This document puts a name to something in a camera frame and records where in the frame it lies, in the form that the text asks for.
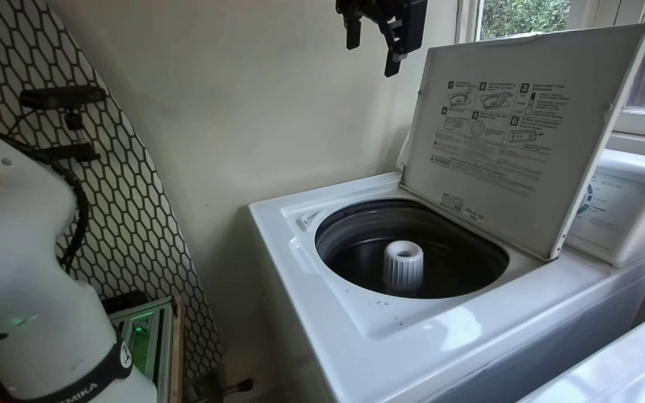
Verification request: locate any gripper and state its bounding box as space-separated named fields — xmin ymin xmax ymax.
xmin=335 ymin=0 xmax=429 ymax=78

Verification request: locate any washing machine lid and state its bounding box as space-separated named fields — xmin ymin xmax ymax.
xmin=399 ymin=24 xmax=645 ymax=263

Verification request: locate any white washing machine agitator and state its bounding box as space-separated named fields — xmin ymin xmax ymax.
xmin=382 ymin=240 xmax=425 ymax=293

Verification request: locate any white washing machine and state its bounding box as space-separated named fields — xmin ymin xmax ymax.
xmin=249 ymin=24 xmax=645 ymax=403

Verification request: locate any window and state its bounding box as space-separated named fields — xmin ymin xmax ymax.
xmin=456 ymin=0 xmax=645 ymax=140

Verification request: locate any ironing board with hexagon pattern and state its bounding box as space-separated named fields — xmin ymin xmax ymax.
xmin=0 ymin=0 xmax=224 ymax=382

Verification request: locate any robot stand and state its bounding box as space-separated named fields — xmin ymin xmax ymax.
xmin=101 ymin=291 xmax=184 ymax=403

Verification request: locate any white dryer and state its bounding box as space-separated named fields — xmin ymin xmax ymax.
xmin=516 ymin=299 xmax=645 ymax=403

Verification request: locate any camera on mount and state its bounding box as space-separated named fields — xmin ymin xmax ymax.
xmin=18 ymin=85 xmax=108 ymax=164

